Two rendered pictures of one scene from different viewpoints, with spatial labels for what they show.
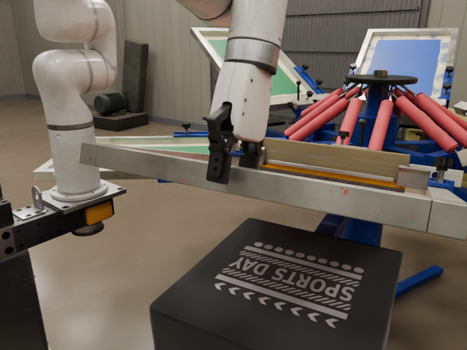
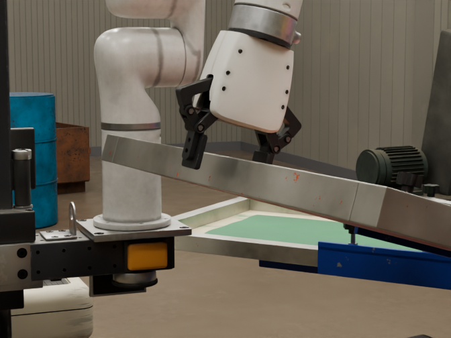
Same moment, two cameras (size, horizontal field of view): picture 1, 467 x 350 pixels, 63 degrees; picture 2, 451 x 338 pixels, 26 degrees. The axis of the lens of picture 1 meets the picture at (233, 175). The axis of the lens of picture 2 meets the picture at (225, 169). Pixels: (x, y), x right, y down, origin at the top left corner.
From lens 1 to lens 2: 0.71 m
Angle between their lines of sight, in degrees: 32
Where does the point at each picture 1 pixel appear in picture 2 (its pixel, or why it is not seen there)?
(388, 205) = (325, 191)
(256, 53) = (249, 21)
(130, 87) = (440, 135)
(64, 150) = not seen: hidden behind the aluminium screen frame
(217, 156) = (190, 135)
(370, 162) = not seen: outside the picture
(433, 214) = (357, 198)
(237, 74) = (224, 43)
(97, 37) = (178, 12)
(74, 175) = (120, 194)
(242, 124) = (221, 100)
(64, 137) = not seen: hidden behind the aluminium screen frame
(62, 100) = (118, 90)
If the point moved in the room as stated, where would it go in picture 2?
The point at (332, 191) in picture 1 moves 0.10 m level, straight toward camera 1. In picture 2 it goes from (287, 178) to (215, 188)
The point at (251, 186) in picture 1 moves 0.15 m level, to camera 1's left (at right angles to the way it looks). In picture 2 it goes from (228, 176) to (118, 167)
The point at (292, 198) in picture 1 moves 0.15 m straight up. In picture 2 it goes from (256, 188) to (257, 43)
